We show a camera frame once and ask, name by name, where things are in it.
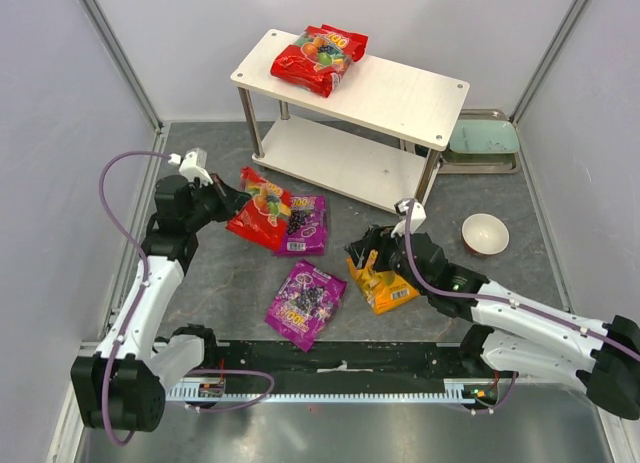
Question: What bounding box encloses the white and red bowl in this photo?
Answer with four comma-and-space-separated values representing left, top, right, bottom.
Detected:
461, 213, 510, 256

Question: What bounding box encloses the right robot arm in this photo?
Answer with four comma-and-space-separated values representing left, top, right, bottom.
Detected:
345, 226, 639, 420

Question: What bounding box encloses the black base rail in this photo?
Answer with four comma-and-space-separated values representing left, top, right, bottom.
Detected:
214, 340, 512, 382

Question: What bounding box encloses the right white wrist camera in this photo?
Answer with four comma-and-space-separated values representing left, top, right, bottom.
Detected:
391, 198, 426, 237

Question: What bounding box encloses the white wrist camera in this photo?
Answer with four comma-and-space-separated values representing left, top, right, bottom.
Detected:
169, 147, 212, 186
391, 198, 426, 237

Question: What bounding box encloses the white slotted cable duct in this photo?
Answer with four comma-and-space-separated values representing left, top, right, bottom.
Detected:
167, 372, 498, 405

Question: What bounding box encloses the orange mango candy bag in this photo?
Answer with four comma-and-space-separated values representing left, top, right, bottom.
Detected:
347, 250, 420, 315

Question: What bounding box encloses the purple grape candy bag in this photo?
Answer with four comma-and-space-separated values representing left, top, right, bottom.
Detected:
274, 195, 328, 257
265, 259, 347, 352

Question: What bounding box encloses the metal tray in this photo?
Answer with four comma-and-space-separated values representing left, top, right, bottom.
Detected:
439, 109, 520, 175

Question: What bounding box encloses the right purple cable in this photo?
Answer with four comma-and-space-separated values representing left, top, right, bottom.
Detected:
403, 202, 640, 414

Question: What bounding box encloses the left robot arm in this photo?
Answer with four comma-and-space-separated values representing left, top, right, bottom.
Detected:
71, 175, 250, 434

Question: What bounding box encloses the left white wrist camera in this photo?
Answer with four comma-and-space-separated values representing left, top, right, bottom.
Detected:
169, 147, 212, 186

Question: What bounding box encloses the white two-tier wooden shelf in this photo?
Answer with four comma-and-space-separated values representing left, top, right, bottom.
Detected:
231, 29, 469, 211

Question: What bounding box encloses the red fruit candy bag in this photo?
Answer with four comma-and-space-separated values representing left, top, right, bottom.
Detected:
270, 24, 369, 98
226, 167, 292, 251

